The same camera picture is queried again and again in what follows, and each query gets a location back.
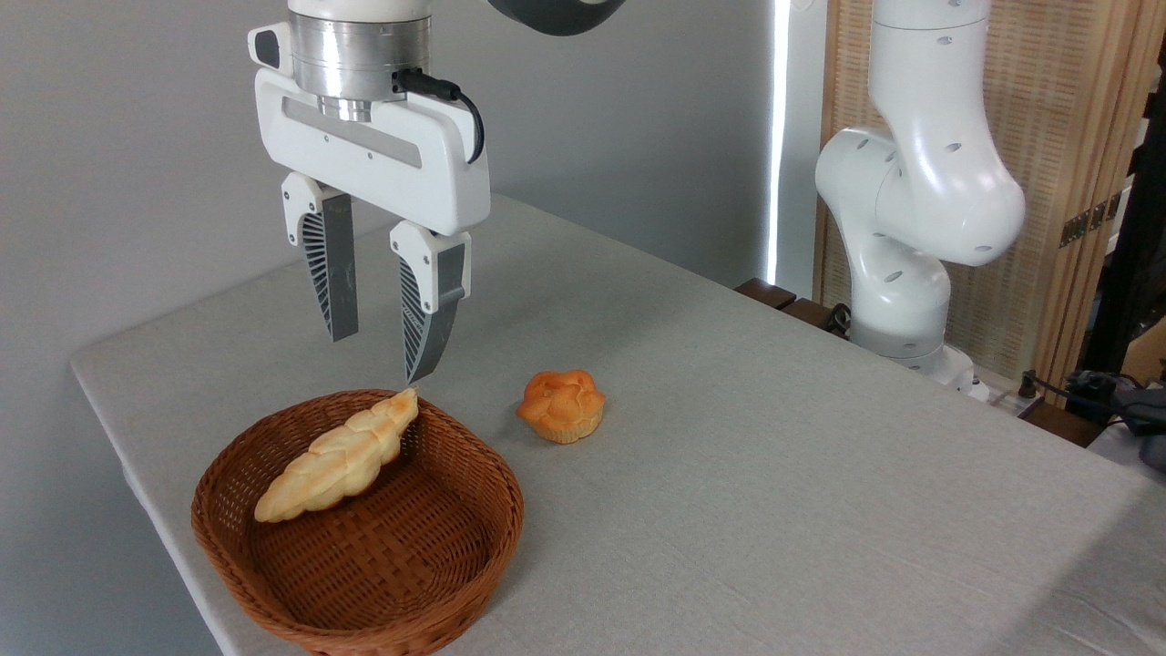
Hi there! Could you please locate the black vertical stand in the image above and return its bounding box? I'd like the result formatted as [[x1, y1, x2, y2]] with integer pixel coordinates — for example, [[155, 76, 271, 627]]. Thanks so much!
[[1082, 36, 1166, 376]]

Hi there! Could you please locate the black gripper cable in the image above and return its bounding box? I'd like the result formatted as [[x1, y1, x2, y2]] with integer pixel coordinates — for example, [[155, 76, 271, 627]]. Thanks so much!
[[394, 68, 486, 166]]

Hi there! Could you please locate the long braided bread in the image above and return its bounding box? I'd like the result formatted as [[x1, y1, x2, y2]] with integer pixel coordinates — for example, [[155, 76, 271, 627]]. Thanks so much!
[[253, 387, 421, 525]]

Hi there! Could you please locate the grey tablecloth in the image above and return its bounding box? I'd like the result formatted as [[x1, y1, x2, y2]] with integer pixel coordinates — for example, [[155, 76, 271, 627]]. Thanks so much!
[[70, 193, 1166, 656]]

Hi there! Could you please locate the black screen hinge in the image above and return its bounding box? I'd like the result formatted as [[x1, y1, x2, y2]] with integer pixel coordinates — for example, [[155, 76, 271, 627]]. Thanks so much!
[[1059, 190, 1124, 249]]

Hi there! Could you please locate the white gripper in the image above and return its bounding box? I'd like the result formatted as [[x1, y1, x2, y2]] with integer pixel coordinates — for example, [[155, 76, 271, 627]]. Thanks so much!
[[254, 69, 492, 384]]

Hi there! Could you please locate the orange muffin bread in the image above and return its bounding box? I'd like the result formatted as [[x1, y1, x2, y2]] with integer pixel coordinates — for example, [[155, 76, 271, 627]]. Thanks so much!
[[516, 368, 608, 446]]

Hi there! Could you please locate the dark wooden block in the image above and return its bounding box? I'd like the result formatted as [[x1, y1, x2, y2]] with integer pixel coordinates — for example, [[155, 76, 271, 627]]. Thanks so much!
[[735, 277, 799, 312], [1018, 399, 1105, 448], [782, 297, 850, 339]]

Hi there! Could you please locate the black device with cables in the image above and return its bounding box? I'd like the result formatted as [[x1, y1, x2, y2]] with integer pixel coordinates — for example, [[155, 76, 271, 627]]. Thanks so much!
[[1017, 367, 1166, 472]]

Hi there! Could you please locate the brown wicker basket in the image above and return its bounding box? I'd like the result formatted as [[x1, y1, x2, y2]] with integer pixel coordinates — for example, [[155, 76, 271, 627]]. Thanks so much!
[[190, 389, 526, 656]]

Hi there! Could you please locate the wooden folding screen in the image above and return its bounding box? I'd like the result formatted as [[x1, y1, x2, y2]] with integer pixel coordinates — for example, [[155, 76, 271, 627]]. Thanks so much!
[[817, 0, 1166, 385]]

